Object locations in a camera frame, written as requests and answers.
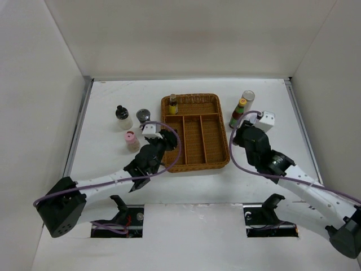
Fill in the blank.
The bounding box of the black-stopper glass bottle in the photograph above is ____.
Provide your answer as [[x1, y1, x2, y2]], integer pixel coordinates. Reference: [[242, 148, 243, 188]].
[[115, 105, 133, 130]]

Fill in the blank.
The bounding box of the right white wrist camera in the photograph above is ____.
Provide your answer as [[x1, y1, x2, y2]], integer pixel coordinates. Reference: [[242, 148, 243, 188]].
[[253, 111, 275, 133]]

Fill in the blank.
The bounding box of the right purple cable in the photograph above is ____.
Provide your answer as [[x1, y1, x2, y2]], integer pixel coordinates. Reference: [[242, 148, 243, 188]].
[[228, 110, 361, 206]]

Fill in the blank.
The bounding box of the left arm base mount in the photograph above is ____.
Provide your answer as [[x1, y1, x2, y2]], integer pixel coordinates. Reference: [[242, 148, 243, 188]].
[[90, 195, 144, 239]]

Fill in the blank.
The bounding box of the tall silver-lid bead jar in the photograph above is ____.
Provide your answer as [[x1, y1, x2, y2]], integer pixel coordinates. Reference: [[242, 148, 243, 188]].
[[242, 90, 256, 113]]

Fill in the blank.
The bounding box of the brown wicker divided basket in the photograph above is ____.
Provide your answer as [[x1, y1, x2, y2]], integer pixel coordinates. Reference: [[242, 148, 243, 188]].
[[161, 93, 230, 173]]

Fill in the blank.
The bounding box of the chrome-top glass shaker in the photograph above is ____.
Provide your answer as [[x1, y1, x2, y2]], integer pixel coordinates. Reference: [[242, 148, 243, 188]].
[[136, 108, 151, 124]]

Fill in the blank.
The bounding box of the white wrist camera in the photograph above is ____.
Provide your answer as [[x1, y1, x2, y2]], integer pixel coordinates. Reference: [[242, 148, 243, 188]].
[[140, 121, 162, 139], [253, 111, 275, 133]]

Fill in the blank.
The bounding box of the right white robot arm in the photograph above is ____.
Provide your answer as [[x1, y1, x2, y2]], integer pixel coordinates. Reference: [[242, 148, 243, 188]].
[[229, 121, 360, 259]]

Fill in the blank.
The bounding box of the yellow-cap brown sauce bottle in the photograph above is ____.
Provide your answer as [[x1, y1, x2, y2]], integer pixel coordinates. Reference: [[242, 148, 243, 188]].
[[228, 98, 247, 128]]

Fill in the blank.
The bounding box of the pink-lid spice jar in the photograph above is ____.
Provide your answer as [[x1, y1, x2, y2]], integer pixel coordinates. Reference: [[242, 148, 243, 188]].
[[124, 131, 140, 152]]

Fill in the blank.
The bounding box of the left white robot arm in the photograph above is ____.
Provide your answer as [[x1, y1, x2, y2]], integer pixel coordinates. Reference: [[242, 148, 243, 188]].
[[33, 127, 181, 238]]

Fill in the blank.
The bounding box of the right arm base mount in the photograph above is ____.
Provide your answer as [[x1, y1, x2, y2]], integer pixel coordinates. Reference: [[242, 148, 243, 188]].
[[243, 194, 298, 238]]

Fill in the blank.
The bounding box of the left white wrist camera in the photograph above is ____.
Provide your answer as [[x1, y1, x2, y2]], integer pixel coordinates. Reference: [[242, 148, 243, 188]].
[[140, 121, 162, 139]]

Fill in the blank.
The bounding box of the small gold-cap yellow bottle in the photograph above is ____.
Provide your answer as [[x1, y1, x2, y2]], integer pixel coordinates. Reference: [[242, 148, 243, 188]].
[[169, 94, 178, 115]]

